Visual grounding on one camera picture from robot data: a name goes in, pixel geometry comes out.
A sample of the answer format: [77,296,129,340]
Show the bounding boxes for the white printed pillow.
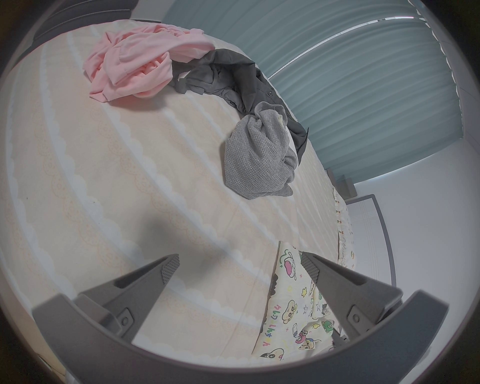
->
[333,187,355,271]

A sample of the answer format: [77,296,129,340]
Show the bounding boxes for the black garment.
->
[170,49,310,166]

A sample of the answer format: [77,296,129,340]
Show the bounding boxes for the grey garment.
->
[223,101,300,200]

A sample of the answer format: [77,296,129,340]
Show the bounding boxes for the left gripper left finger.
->
[76,254,181,343]

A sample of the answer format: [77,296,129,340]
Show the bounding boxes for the pink garment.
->
[83,23,217,103]

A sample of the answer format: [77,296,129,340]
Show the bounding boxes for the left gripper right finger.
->
[301,251,404,341]

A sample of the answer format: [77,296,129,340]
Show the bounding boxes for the bed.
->
[0,0,399,376]

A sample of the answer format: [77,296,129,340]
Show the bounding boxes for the grey bedside table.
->
[325,168,358,200]

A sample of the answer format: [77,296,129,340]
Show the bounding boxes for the white printed pyjama top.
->
[251,241,355,361]

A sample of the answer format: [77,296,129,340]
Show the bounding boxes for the blue-green curtain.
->
[161,0,419,79]
[267,15,466,185]

